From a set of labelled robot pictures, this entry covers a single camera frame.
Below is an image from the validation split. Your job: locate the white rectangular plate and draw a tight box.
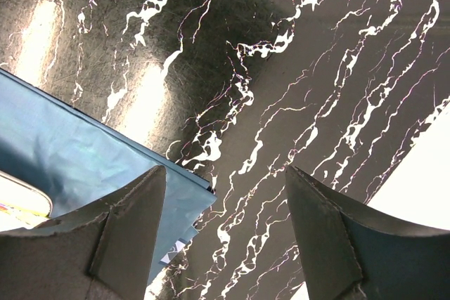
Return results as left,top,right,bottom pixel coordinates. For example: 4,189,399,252
0,172,53,232

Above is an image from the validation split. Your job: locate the blue cloth placemat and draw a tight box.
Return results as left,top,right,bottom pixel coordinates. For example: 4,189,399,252
1,71,216,280

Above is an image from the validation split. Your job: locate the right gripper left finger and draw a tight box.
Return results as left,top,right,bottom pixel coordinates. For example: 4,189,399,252
1,166,166,299

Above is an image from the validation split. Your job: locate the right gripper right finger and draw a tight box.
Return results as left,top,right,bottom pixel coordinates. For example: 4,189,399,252
285,167,449,299

